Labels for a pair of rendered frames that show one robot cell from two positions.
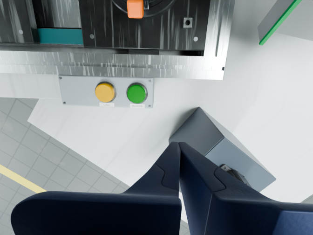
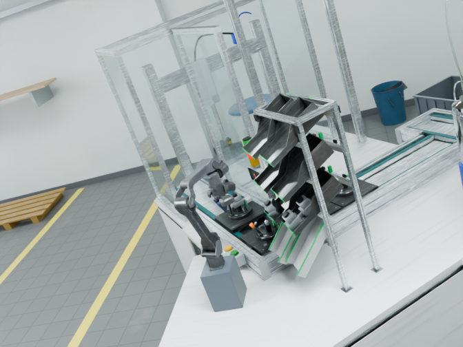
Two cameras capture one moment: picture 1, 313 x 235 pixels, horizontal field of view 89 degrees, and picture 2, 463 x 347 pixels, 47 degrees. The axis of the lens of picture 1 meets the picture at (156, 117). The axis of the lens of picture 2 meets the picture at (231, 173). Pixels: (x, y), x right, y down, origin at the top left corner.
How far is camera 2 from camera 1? 2.49 m
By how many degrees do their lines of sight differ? 74
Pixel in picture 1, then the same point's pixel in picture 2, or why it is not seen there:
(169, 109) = not seen: hidden behind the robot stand
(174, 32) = (260, 246)
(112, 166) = (186, 289)
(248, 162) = (229, 263)
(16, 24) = (235, 226)
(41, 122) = (196, 259)
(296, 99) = (280, 310)
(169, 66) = (251, 254)
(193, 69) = (255, 258)
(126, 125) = not seen: hidden behind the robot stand
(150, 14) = (259, 237)
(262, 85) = (275, 296)
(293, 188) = not seen: outside the picture
